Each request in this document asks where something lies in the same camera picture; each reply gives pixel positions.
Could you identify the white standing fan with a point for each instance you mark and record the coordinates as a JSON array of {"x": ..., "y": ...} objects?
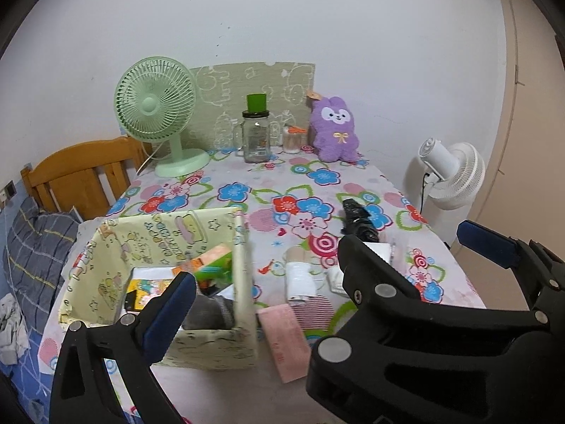
[{"x": 459, "y": 172}]

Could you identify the wall socket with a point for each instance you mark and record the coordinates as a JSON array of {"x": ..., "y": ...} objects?
[{"x": 9, "y": 191}]

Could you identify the cartoon print tissue pack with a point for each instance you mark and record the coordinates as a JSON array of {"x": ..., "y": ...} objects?
[{"x": 145, "y": 293}]

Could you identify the green desk fan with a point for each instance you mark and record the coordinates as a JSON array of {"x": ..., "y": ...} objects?
[{"x": 152, "y": 106}]

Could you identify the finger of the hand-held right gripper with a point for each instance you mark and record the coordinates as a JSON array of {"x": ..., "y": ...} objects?
[
  {"x": 375, "y": 274},
  {"x": 485, "y": 240}
]

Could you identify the green patterned board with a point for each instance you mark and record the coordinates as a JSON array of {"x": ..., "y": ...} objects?
[{"x": 265, "y": 79}]

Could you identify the grey plaid pillow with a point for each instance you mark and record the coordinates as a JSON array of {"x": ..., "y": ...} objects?
[{"x": 39, "y": 247}]

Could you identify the wooden headboard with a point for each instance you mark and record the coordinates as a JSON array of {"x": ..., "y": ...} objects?
[{"x": 79, "y": 172}]

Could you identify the blue bed sheet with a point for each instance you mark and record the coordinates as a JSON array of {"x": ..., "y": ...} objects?
[{"x": 22, "y": 384}]

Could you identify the grey socks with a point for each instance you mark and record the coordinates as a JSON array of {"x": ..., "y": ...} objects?
[{"x": 207, "y": 313}]

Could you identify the small jar orange lid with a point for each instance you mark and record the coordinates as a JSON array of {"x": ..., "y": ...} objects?
[{"x": 293, "y": 143}]

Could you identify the beige wardrobe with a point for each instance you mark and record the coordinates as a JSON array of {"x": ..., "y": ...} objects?
[{"x": 529, "y": 97}]

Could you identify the floral tablecloth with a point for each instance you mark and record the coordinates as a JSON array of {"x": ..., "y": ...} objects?
[{"x": 309, "y": 185}]

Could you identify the white tissue packet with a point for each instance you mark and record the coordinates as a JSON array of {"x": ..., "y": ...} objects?
[{"x": 152, "y": 272}]

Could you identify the white crumpled cloth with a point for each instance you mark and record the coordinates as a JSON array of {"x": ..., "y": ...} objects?
[{"x": 11, "y": 331}]

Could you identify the white beige sock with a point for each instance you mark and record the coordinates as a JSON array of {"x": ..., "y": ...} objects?
[{"x": 300, "y": 278}]

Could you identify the purple plush rabbit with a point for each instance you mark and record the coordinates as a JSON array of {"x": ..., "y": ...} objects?
[{"x": 335, "y": 137}]

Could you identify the glass jar mug green lid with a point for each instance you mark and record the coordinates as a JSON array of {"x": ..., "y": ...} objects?
[{"x": 256, "y": 137}]

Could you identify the pink packet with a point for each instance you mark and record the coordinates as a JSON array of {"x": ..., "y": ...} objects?
[{"x": 282, "y": 344}]

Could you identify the yellow fabric storage box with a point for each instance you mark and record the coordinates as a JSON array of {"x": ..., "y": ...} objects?
[{"x": 212, "y": 349}]

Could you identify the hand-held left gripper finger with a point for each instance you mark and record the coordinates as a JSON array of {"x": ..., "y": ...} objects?
[{"x": 170, "y": 313}]

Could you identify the green orange tissue pack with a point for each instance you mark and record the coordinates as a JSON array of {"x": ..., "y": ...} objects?
[{"x": 212, "y": 258}]

